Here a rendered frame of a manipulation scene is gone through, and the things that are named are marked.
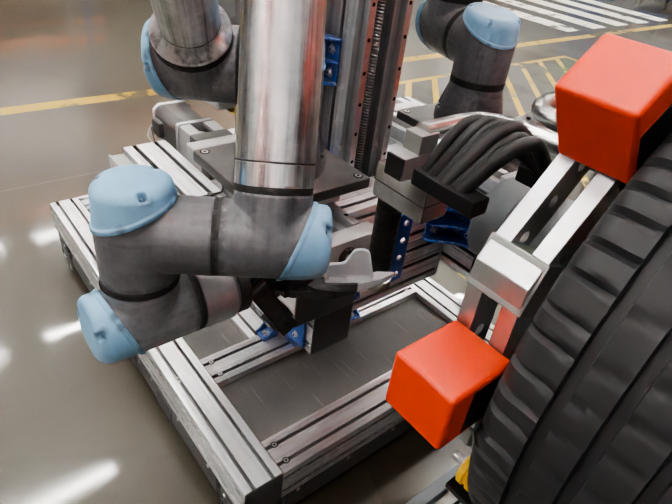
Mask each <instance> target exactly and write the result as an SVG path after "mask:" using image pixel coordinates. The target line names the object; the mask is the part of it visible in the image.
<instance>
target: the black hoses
mask: <svg viewBox="0 0 672 504"><path fill-rule="evenodd" d="M515 158H516V159H517V160H518V161H520V162H521V163H522V164H523V165H520V166H519V168H518V171H517V174H516V177H515V180H516V181H518V182H520V183H522V184H524V185H526V186H528V187H530V188H532V187H533V186H534V184H535V183H536V182H537V181H538V179H539V178H540V177H541V176H542V174H543V173H544V172H545V171H546V169H547V168H548V167H549V166H550V164H551V163H552V160H551V157H550V154H549V151H548V149H547V147H546V145H545V143H544V142H543V141H542V140H541V139H539V138H537V137H535V136H534V135H533V134H532V132H531V131H530V130H529V129H528V127H527V126H526V125H525V124H524V123H522V122H520V121H516V120H513V119H508V120H504V119H500V118H498V117H495V116H493V115H487V116H486V115H483V114H472V115H469V116H467V117H465V118H463V119H462V120H460V121H459V122H458V123H457V124H455V125H454V126H453V127H452V128H451V129H450V130H449V131H448V132H447V133H446V134H445V136H444V137H443V138H442V139H441V141H440V142H439V143H438V145H437V146H436V147H435V149H434V150H433V152H432V153H431V155H430V156H429V158H428V159H427V161H426V162H425V164H424V166H422V167H418V168H415V169H414V170H413V175H412V179H411V184H412V185H414V186H416V187H417V188H419V189H420V190H422V191H424V192H425V193H427V194H429V195H430V196H432V197H434V198H435V199H437V200H439V201H440V202H442V203H444V204H445V205H447V206H448V207H450V208H452V209H453V210H455V211H457V212H458V213H460V214H462V215H463V216H465V217H467V218H468V219H472V218H474V217H477V216H479V215H481V214H484V213H485V212H486V209H487V206H488V202H489V197H487V196H485V195H484V194H482V193H480V192H478V191H477V190H476V189H477V188H478V187H479V186H480V185H481V184H483V183H484V182H485V181H486V180H487V179H488V178H490V177H491V176H492V175H493V174H494V173H496V172H497V171H498V170H499V169H501V168H502V167H503V166H505V165H506V164H507V163H509V162H510V161H512V160H514V159H515Z"/></svg>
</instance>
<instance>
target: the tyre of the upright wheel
mask: <svg viewBox="0 0 672 504"><path fill-rule="evenodd" d="M467 487H468V493H469V498H470V501H471V503H472V504H672V131H671V132H670V133H669V134H668V135H667V136H666V137H665V139H664V140H663V141H662V143H661V144H660V145H659V146H658V147H657V148H656V149H655V150H654V151H653V152H652V154H651V155H650V156H649V157H648V158H647V159H646V161H645V162H644V164H643V165H642V167H640V168H639V169H638V170H637V171H636V173H635V174H634V175H633V176H632V178H631V179H630V180H629V181H628V183H627V184H626V186H625V188H624V189H623V190H622V191H621V192H620V193H619V194H618V195H617V197H616V198H615V199H614V201H613V202H612V203H611V204H610V206H609V208H608V210H607V211H606V212H605V213H604V214H603V215H602V216H601V218H600V219H599V220H598V222H597V223H596V225H595V226H594V227H593V229H592V230H591V231H590V233H589V235H588V237H587V239H586V240H585V241H584V242H583V243H582V244H581V246H580V247H579V248H578V250H577V251H576V253H575V254H574V256H573V257H572V259H571V260H570V262H569V264H568V266H567V267H566V269H565V270H564V271H563V272H562V273H561V275H560V277H559V278H558V280H557V281H556V283H555V284H554V286H553V287H552V289H551V290H550V292H549V294H548V295H547V298H546V300H545V301H544V302H543V303H542V305H541V306H540V308H539V310H538V311H537V313H536V315H535V316H534V318H533V321H532V323H531V324H530V325H529V326H528V328H527V330H526V332H525V333H524V335H523V337H522V339H521V340H520V342H519V344H518V346H517V348H516V351H515V353H514V354H513V355H512V357H511V359H510V361H509V363H508V364H507V366H506V368H505V370H504V372H503V376H502V377H501V379H500V380H499V382H498V384H497V387H496V389H495V391H494V393H493V396H492V397H491V400H490V402H489V404H488V407H487V409H486V411H485V414H484V416H483V419H482V422H481V424H480V427H479V429H478V432H477V436H476V438H475V441H474V444H473V448H472V452H471V456H470V460H469V467H468V477H467Z"/></svg>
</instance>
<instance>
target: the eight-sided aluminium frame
mask: <svg viewBox="0 0 672 504"><path fill-rule="evenodd" d="M589 169H590V167H588V166H586V165H584V164H582V163H579V162H577V161H575V160H573V159H571V158H569V157H566V156H564V155H562V154H560V153H559V154H558V156H557V157H556V158H555V159H554V161H553V162H552V163H551V164H550V166H549V167H548V168H547V169H546V171H545V172H544V173H543V174H542V176H541V177H540V178H539V179H538V181H537V182H536V183H535V184H534V186H533V187H532V188H531V189H530V191H529V192H528V193H527V194H526V196H525V197H524V198H523V199H522V201H521V202H520V203H519V204H518V206H517V207H516V208H515V209H514V211H513V212H512V213H511V214H510V216H509V217H508V218H507V220H506V221H505V222H504V223H503V225H502V226H501V227H500V228H499V230H498V231H497V232H492V233H491V234H490V236H489V238H488V240H487V241H486V243H485V245H484V247H483V249H482V251H481V252H480V253H479V255H478V256H477V258H476V260H475V263H474V265H473V267H472V269H471V270H470V272H469V274H468V276H467V278H466V281H467V282H468V285H467V288H466V292H465V295H464V298H463V301H462V304H461V307H460V311H459V314H458V317H457V321H459V322H460V323H462V324H463V325H464V326H465V327H467V328H468V329H469V330H471V331H472V332H473V333H475V334H476V335H477V336H479V337H480V338H481V339H483V340H485V338H486V335H487V332H488V329H489V327H490V324H491V321H492V318H493V316H494V313H495V310H496V307H497V305H498V304H500V305H501V306H502V307H501V310H500V313H499V316H498V318H497V321H496V324H495V326H494V329H493V332H492V334H491V337H490V340H489V343H488V344H489V345H490V346H492V347H493V348H494V349H496V350H497V351H498V352H500V353H501V354H502V355H504V356H505V357H506V358H507V359H509V360H510V359H511V357H512V355H513V354H514V353H515V351H516V348H517V346H518V344H519V342H520V340H521V339H522V337H523V335H524V333H525V332H526V330H527V328H528V326H529V325H530V324H531V323H532V321H533V318H534V316H535V315H536V313H537V311H538V309H539V307H540V306H541V304H542V302H543V301H544V299H545V297H546V296H547V294H548V293H549V291H550V289H551V288H552V286H553V284H554V283H555V281H556V280H557V278H558V276H559V275H560V273H561V272H562V270H563V269H564V268H565V267H566V265H567V264H568V263H569V262H570V260H571V259H572V257H573V256H574V254H575V253H576V251H577V250H578V248H579V247H580V246H581V244H582V243H583V242H584V241H585V240H586V239H587V237H588V235H589V233H590V231H591V230H592V229H593V227H594V226H595V225H596V223H597V222H598V220H599V219H600V218H601V216H602V215H603V214H604V213H605V212H606V211H607V210H608V208H609V206H610V204H611V203H612V202H613V201H614V199H615V198H616V197H617V195H618V194H619V193H620V192H621V191H622V190H623V189H624V188H625V186H626V184H625V183H623V182H621V181H619V180H617V179H614V178H612V177H610V176H608V175H606V174H603V173H601V172H598V173H597V174H596V175H595V177H594V178H593V179H592V180H591V182H590V183H589V184H588V185H587V187H586V188H585V189H584V190H583V192H582V193H581V194H580V195H579V197H578V198H577V199H576V200H575V202H574V203H573V204H572V205H571V207H570V208H569V209H568V210H567V212H566V213H565V214H564V215H563V217H562V218H561V219H560V220H559V222H558V223H557V224H556V225H555V227H554V228H553V229H552V230H551V232H550V233H549V234H548V235H547V237H546V238H545V239H544V240H543V242H542V243H541V244H540V245H539V247H538V248H537V249H536V250H534V249H533V248H531V247H529V245H530V243H531V242H532V241H533V240H534V238H535V237H536V236H537V235H538V233H539V232H540V231H541V230H542V228H543V227H544V226H545V225H546V223H547V222H548V221H549V220H550V218H551V217H552V216H553V214H554V213H555V212H556V211H557V209H558V208H559V207H560V206H561V204H562V203H563V202H564V201H565V199H566V198H567V197H568V196H569V194H570V193H571V192H572V191H573V189H574V188H575V187H576V186H577V184H578V183H579V182H580V181H581V179H582V178H583V177H584V176H585V174H586V173H587V172H588V171H589ZM482 419H483V418H481V419H480V420H479V421H477V422H476V423H475V424H473V425H472V426H470V427H469V428H468V429H466V430H465V431H464V432H462V433H461V434H460V435H458V436H457V437H458V438H459V439H460V440H461V441H462V442H463V443H464V444H465V445H467V446H469V447H470V448H471V449H472V448H473V444H474V441H475V438H476V436H477V432H478V429H479V427H480V424H481V422H482Z"/></svg>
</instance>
